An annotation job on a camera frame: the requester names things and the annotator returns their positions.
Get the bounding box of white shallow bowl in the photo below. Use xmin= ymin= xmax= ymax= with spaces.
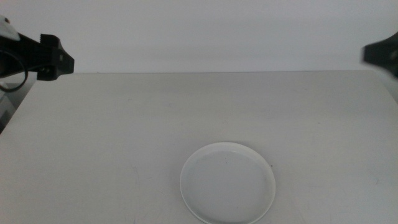
xmin=179 ymin=141 xmax=277 ymax=224

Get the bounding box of white background cabinet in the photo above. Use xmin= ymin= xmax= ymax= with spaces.
xmin=0 ymin=79 xmax=16 ymax=134

